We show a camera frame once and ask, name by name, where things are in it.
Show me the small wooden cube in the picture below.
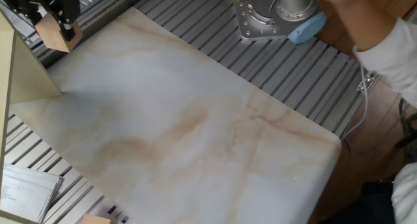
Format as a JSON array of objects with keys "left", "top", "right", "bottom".
[{"left": 35, "top": 12, "right": 84, "bottom": 54}]

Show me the person in white shirt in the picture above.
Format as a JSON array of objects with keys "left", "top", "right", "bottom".
[{"left": 353, "top": 17, "right": 417, "bottom": 224}]

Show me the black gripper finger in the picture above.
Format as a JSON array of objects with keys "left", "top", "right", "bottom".
[
  {"left": 48, "top": 0, "right": 81, "bottom": 43},
  {"left": 14, "top": 7, "right": 47, "bottom": 27}
]

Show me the aluminium frame rail with bracket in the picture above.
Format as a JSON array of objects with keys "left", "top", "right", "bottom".
[{"left": 356, "top": 69, "right": 382, "bottom": 94}]

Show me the white marble pattern board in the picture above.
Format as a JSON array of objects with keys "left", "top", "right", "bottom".
[{"left": 9, "top": 6, "right": 342, "bottom": 224}]

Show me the stack of printed papers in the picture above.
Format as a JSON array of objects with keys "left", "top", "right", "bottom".
[{"left": 0, "top": 164, "right": 64, "bottom": 224}]

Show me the person's bare forearm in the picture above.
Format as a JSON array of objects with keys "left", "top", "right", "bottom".
[{"left": 325, "top": 0, "right": 400, "bottom": 52}]

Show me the large wooden block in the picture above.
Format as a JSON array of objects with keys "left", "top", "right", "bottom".
[{"left": 80, "top": 213, "right": 112, "bottom": 224}]

